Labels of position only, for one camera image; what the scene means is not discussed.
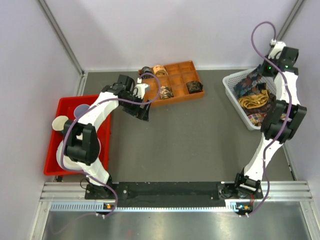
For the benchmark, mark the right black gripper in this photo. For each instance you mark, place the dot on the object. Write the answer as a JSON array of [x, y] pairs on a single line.
[[264, 73]]

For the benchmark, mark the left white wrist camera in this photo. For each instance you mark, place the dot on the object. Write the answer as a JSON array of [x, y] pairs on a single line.
[[140, 89]]

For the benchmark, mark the floral black rolled tie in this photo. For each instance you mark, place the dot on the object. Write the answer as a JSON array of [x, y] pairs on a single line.
[[166, 92]]

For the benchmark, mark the aluminium frame rail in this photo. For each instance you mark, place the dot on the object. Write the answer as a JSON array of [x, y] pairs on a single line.
[[280, 210]]

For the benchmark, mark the orange compartment tray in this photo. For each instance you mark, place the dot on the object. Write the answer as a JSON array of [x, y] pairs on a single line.
[[179, 74]]

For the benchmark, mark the red plastic bin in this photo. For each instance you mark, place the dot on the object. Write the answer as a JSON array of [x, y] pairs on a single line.
[[66, 107]]

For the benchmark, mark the dark floral necktie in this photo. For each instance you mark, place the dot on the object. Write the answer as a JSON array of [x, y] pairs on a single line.
[[250, 85]]

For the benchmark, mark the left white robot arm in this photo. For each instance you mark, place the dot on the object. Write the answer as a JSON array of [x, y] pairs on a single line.
[[79, 149]]

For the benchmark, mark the cream floral folded tie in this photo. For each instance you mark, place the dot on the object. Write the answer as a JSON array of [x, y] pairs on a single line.
[[257, 118]]

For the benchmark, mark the dark brown rolled tie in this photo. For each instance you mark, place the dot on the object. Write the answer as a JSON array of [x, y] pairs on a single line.
[[194, 87]]

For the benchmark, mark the gold folded tie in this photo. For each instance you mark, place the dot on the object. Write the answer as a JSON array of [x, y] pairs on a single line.
[[254, 101]]

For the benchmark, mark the slotted cable duct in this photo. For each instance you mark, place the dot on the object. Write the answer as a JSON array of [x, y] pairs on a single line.
[[101, 207]]

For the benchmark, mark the peach rolled tie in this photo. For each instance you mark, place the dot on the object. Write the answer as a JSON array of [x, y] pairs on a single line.
[[160, 70]]

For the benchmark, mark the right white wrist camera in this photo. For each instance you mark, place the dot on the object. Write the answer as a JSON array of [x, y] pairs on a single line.
[[276, 48]]

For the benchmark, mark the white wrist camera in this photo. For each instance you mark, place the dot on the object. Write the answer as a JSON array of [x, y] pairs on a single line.
[[276, 48], [140, 89]]

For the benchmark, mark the dark maroon folded tie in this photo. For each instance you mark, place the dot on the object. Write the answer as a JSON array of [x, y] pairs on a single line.
[[260, 110]]

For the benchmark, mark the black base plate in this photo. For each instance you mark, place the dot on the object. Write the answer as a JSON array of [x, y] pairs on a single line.
[[179, 194]]

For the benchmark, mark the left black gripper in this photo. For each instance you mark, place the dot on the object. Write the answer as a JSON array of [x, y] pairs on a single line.
[[141, 113]]

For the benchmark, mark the white plastic basket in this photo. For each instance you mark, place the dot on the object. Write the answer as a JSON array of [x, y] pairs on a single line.
[[229, 82]]

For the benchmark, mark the white paper plate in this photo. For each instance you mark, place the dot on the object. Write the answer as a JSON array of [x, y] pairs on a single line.
[[71, 166]]

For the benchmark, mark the lilac plastic cup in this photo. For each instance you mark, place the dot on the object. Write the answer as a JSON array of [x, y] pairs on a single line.
[[80, 109]]

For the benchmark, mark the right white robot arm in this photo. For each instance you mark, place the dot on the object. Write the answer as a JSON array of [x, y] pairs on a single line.
[[281, 121]]

